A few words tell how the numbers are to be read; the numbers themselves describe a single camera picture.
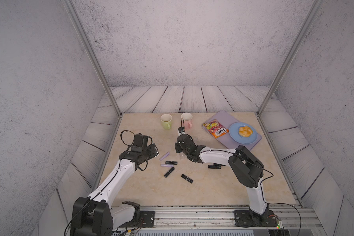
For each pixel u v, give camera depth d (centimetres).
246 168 52
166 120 105
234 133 106
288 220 74
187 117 107
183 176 87
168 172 89
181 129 83
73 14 72
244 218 73
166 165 91
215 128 108
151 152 76
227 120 119
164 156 96
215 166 91
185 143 71
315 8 71
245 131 105
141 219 72
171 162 91
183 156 76
